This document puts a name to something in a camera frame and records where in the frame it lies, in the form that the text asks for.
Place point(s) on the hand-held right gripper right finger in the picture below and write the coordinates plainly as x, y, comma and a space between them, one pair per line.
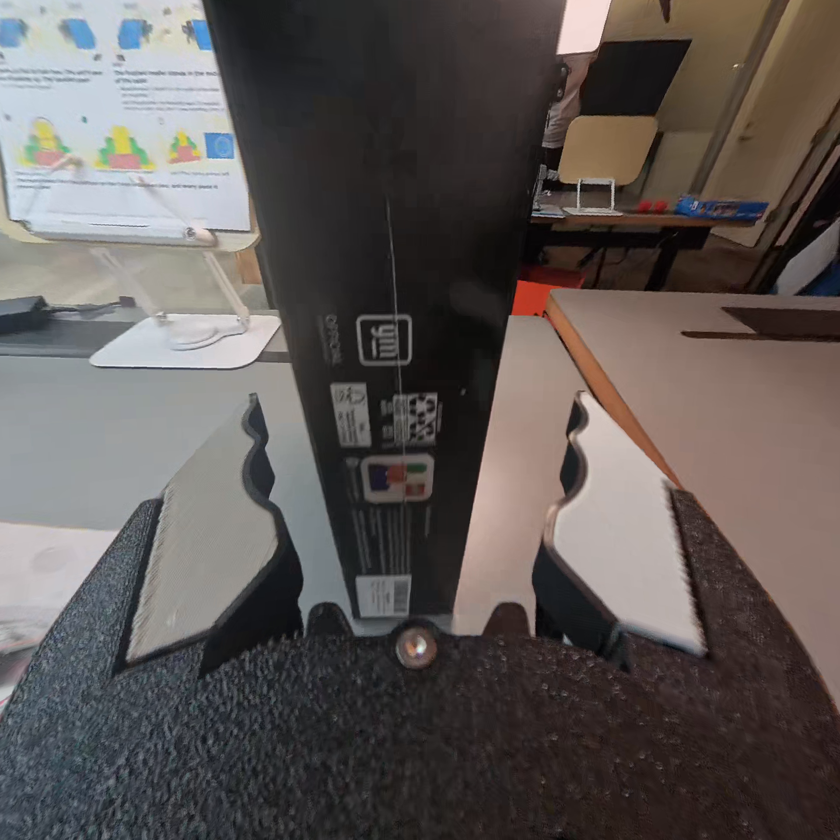
623, 538

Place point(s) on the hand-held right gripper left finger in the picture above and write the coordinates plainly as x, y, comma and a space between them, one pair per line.
210, 551

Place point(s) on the black toy car box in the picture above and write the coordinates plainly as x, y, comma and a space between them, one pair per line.
394, 144

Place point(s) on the white tablet stand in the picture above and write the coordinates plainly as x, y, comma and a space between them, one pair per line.
197, 348
594, 208

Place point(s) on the black power adapter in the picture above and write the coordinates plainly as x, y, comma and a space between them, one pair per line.
19, 313

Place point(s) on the wooden table with black legs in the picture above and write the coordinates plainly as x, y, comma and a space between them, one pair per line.
630, 223

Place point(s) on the red toy blocks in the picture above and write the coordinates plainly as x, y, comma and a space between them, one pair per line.
651, 207

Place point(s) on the white blue bag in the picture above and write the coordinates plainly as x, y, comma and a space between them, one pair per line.
814, 259

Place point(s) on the blue snack packet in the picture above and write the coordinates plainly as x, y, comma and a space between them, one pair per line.
718, 208

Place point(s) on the tablet showing building instructions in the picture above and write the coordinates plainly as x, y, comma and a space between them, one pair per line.
124, 177

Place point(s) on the black panel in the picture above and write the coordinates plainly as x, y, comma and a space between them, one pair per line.
636, 75

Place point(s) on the pale door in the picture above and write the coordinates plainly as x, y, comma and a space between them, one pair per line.
781, 98

